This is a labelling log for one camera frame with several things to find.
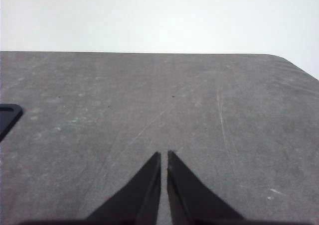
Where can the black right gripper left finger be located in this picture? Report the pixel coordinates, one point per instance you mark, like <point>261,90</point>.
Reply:
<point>137,203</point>

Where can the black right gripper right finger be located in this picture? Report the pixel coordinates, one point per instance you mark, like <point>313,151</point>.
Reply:
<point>191,201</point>

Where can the dark blue rectangular tray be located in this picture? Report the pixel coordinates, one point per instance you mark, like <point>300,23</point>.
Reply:
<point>9,116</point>

